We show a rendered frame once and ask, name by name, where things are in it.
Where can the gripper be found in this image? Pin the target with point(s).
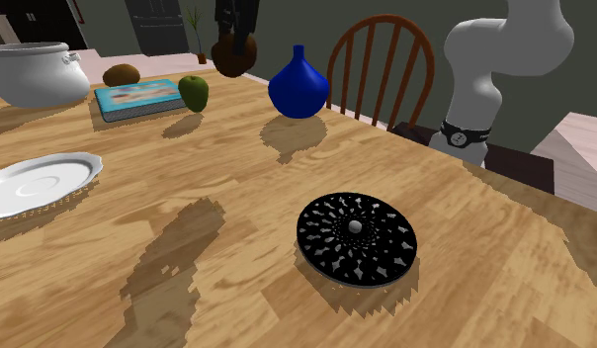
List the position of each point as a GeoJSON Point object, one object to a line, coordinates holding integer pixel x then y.
{"type": "Point", "coordinates": [237, 12]}

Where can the brown kiwi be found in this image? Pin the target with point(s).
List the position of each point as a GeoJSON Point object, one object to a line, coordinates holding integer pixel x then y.
{"type": "Point", "coordinates": [121, 75]}

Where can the teal book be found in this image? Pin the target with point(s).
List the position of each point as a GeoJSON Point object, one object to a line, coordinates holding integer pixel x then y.
{"type": "Point", "coordinates": [137, 99]}

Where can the brown wooden chair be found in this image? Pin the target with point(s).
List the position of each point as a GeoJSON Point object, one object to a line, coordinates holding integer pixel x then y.
{"type": "Point", "coordinates": [426, 62]}

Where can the white pot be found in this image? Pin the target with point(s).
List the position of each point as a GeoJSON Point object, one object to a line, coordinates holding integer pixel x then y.
{"type": "Point", "coordinates": [36, 77]}

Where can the black patterned round disc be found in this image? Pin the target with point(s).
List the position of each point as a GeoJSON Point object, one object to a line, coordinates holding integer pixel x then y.
{"type": "Point", "coordinates": [371, 250]}

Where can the blue vase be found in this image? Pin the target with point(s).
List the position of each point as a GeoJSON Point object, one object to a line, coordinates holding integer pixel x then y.
{"type": "Point", "coordinates": [298, 89]}

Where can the dark cabinet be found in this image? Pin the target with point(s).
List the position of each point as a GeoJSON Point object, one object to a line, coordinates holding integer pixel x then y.
{"type": "Point", "coordinates": [156, 26]}

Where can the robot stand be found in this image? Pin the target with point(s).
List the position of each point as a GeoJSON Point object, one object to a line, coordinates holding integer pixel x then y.
{"type": "Point", "coordinates": [520, 166]}

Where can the green apple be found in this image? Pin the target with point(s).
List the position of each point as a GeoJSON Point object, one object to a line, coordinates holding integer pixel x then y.
{"type": "Point", "coordinates": [194, 94]}

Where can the black cabinet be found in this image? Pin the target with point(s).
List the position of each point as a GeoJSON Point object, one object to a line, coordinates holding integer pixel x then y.
{"type": "Point", "coordinates": [43, 24]}

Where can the white plate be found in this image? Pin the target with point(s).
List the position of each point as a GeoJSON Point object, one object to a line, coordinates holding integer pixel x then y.
{"type": "Point", "coordinates": [38, 185]}

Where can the potted plant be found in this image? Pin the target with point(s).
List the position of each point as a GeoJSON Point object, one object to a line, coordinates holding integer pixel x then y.
{"type": "Point", "coordinates": [198, 34]}

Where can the wooden table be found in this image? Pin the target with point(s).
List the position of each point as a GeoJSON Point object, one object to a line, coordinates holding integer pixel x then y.
{"type": "Point", "coordinates": [231, 159]}

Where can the brown round object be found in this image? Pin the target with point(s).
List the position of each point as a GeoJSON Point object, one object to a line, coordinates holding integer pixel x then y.
{"type": "Point", "coordinates": [224, 60]}

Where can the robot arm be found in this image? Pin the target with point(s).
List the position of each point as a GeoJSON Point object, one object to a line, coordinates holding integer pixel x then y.
{"type": "Point", "coordinates": [477, 53]}

